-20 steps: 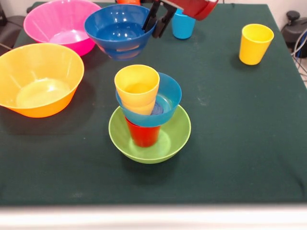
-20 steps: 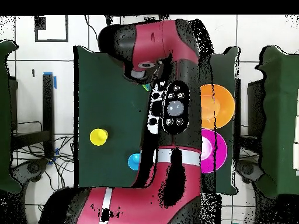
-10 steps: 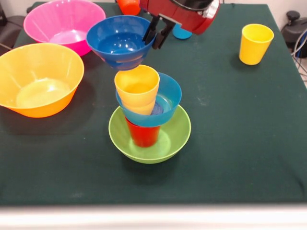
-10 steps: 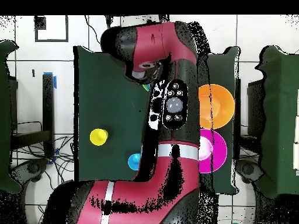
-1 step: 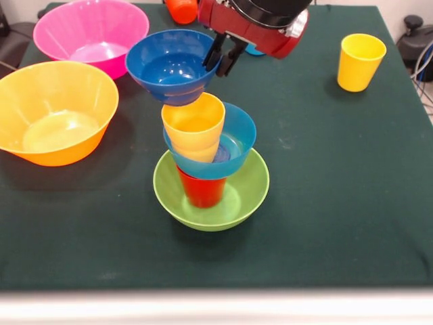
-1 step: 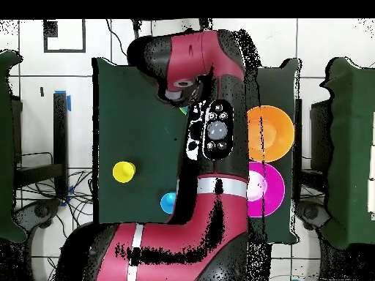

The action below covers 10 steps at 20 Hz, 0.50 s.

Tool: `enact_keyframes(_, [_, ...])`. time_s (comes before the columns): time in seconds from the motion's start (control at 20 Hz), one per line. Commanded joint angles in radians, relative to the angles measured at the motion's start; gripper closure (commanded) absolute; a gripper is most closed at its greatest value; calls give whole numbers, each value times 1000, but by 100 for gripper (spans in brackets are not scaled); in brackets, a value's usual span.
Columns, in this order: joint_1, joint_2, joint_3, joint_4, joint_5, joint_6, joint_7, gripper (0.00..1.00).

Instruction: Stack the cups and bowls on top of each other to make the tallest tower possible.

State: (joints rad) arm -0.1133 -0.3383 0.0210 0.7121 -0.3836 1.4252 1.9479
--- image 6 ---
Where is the light blue plastic cup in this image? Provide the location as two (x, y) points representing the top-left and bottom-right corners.
(160, 192), (177, 215)

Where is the dark green table cloth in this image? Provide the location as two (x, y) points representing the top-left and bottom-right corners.
(92, 57), (301, 244)

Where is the yellow plastic cup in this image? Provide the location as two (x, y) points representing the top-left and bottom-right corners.
(112, 161), (136, 184)

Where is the large yellow-orange plastic bowl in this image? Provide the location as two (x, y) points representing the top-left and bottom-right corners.
(247, 105), (295, 163)

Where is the large pink plastic bowl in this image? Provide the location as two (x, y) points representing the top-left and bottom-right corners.
(247, 161), (286, 218)

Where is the blue tape strip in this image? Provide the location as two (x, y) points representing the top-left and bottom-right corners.
(54, 89), (72, 112)

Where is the green cloth side table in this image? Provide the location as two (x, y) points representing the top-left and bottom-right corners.
(319, 56), (375, 250)
(0, 50), (27, 244)

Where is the tangle of cables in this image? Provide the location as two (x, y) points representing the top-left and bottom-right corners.
(14, 168), (94, 235)

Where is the black stand post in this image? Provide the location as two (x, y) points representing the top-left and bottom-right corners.
(12, 92), (70, 200)

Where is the thin black cable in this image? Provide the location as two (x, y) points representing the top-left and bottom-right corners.
(105, 18), (130, 64)

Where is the black square floor frame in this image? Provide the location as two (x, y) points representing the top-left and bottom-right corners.
(42, 19), (86, 54)

